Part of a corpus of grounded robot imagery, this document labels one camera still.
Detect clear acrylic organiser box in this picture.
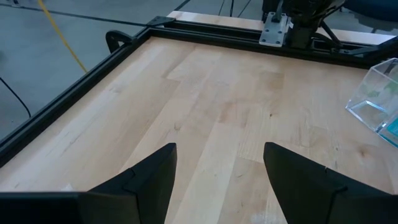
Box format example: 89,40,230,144
345,57,398,149

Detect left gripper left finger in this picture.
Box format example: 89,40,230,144
0,142,178,224

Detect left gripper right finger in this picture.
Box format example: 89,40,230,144
262,141,398,224

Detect black frame clamp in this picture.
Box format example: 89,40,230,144
104,29,135,54

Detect black floor cable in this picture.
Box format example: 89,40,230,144
0,77,32,118

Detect yellow hanging cable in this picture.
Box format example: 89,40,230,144
36,0,88,74

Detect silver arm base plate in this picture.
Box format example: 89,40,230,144
259,11,289,48

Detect black aluminium table frame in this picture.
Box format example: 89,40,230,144
0,15,398,169

